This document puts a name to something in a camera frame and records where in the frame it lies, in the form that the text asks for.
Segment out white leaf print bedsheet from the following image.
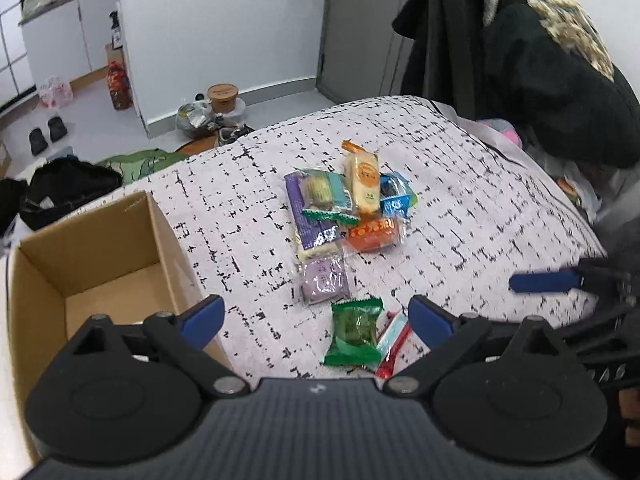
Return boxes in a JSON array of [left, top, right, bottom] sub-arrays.
[[429, 100, 607, 257]]

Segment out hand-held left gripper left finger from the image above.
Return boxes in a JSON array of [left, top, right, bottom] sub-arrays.
[[60, 294, 252, 401]]

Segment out orange doormat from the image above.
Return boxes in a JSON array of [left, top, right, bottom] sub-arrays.
[[174, 137, 217, 157]]

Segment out grey sneakers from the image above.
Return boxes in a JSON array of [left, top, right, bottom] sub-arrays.
[[214, 124, 254, 149]]

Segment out plastic bag of rubbish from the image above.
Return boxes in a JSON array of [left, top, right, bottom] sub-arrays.
[[174, 100, 222, 137]]

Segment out dark purple long snack packet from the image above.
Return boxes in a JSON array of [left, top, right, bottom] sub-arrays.
[[284, 171, 342, 262]]

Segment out white blanket with black dashes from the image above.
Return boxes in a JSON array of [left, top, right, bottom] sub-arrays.
[[119, 95, 609, 382]]

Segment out pack of water bottles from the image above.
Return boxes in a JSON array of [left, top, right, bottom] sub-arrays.
[[38, 76, 74, 109]]

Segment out white cabinet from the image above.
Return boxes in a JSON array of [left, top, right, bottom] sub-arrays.
[[19, 0, 122, 97]]

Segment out clear packet with orange snack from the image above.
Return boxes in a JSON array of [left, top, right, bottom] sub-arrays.
[[341, 216, 406, 257]]

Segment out brown cardboard box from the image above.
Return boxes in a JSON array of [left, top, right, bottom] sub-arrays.
[[6, 190, 237, 462]]

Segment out red and blue stick packet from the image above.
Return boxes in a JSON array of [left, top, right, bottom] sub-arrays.
[[374, 311, 414, 379]]

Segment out blue snack packet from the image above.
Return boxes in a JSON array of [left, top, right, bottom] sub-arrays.
[[378, 170, 419, 219]]

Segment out teal green-edged biscuit packet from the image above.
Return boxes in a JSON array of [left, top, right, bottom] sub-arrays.
[[294, 167, 361, 226]]

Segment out orange cracker packet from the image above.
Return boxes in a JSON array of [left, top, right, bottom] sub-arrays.
[[341, 139, 384, 216]]

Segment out black slipper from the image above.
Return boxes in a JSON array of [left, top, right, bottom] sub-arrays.
[[28, 128, 50, 156], [47, 115, 69, 143]]

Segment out black bag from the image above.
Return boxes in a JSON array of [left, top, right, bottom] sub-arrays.
[[19, 157, 124, 232]]

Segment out black jacket with fur hood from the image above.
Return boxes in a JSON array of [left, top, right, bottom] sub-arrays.
[[481, 0, 640, 171]]

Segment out green cartoon floor mat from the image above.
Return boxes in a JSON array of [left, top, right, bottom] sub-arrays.
[[94, 148, 189, 184]]

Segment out light purple snack packet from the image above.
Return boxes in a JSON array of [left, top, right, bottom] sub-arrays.
[[298, 255, 351, 307]]

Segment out cooking oil bottle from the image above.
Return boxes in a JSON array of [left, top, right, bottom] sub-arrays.
[[106, 61, 134, 111]]

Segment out container with wooden lid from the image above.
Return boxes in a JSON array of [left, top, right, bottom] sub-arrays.
[[207, 84, 239, 114]]

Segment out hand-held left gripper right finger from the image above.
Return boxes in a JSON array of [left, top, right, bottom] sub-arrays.
[[381, 294, 579, 401]]

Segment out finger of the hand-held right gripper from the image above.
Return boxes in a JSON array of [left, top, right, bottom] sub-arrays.
[[508, 266, 588, 295]]

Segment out green snack packet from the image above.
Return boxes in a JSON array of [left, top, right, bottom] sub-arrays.
[[323, 297, 384, 369]]

